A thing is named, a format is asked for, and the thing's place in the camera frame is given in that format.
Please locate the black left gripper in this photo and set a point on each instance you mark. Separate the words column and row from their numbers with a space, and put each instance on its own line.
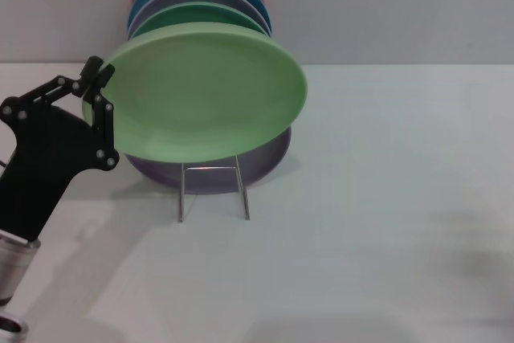
column 44, row 166

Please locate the light green plate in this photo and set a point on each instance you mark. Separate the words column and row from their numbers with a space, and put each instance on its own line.
column 201, row 94

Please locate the lilac plate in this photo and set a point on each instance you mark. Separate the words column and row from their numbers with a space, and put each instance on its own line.
column 261, row 166

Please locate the dark green plate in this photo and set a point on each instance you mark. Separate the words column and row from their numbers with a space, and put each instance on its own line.
column 192, row 13

